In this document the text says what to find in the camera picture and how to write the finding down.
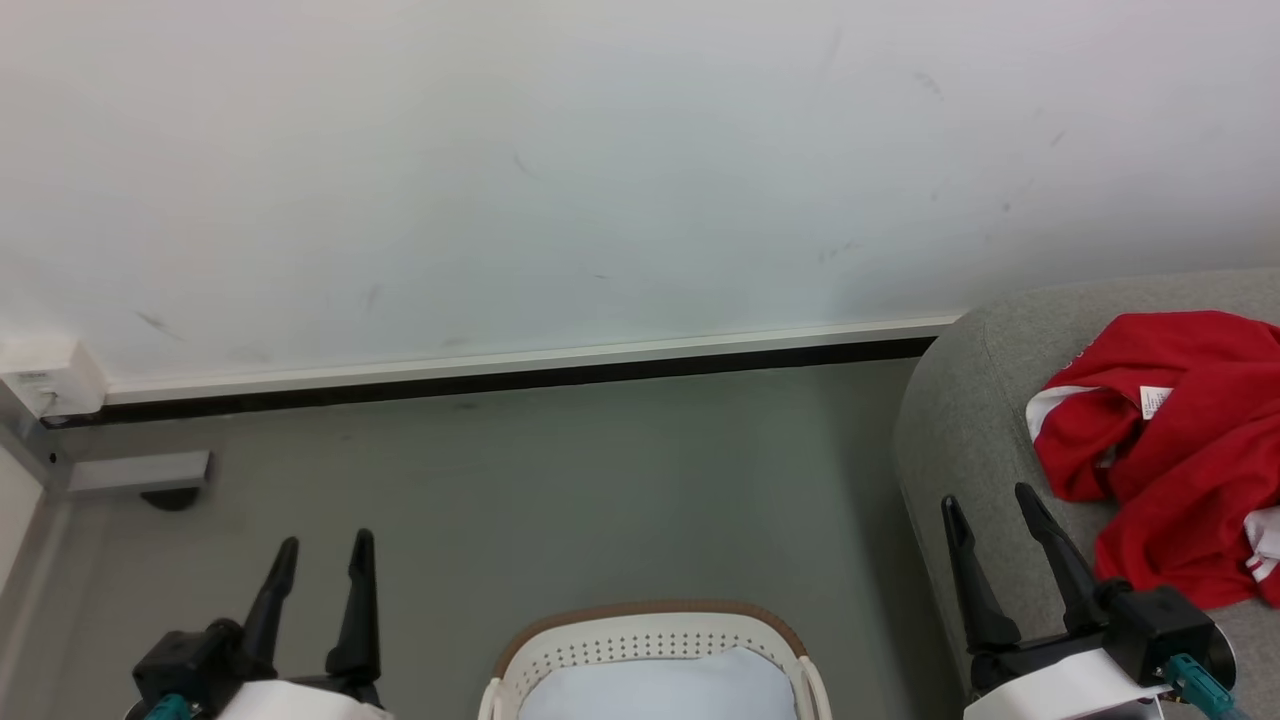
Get white and black baseboard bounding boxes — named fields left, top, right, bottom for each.
left=40, top=314, right=967, bottom=428

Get red shorts with white trim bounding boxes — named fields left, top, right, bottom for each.
left=1093, top=420, right=1280, bottom=611

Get teal connector on right gripper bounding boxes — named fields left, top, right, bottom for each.
left=1163, top=654, right=1239, bottom=720

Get white wall box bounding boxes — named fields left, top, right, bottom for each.
left=0, top=337, right=109, bottom=420

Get grey fabric sofa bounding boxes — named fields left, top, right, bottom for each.
left=892, top=267, right=1280, bottom=720

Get red jersey with white label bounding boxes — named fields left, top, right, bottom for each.
left=1026, top=311, right=1280, bottom=504

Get beige plastic laundry basket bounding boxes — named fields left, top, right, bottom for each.
left=477, top=600, right=834, bottom=720

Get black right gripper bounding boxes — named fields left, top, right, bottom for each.
left=940, top=483, right=1217, bottom=693

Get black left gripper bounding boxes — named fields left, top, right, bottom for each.
left=133, top=530, right=387, bottom=713

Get white cloth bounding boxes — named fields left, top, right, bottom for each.
left=517, top=645, right=801, bottom=720

